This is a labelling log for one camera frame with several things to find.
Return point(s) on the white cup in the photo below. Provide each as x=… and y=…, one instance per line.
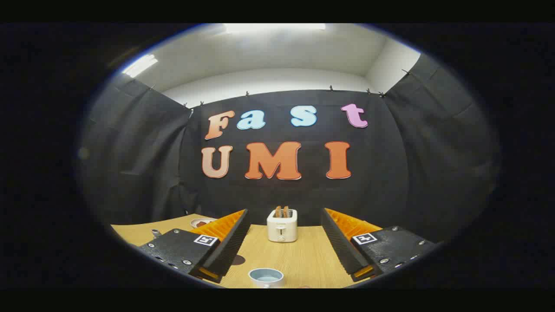
x=265, y=277

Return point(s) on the dark round coaster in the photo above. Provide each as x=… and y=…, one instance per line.
x=239, y=260

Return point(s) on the wooden table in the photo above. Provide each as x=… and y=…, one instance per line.
x=299, y=260

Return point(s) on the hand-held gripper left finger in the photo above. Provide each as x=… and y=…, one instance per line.
x=232, y=247

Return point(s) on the white toaster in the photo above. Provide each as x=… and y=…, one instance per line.
x=282, y=229

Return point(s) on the white plate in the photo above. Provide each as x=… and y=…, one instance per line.
x=201, y=223

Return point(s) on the ceiling light panel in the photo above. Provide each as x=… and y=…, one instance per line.
x=273, y=27
x=139, y=66

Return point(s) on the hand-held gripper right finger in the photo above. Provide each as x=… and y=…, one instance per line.
x=340, y=247

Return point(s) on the black backdrop cloth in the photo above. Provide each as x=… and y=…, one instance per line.
x=390, y=173

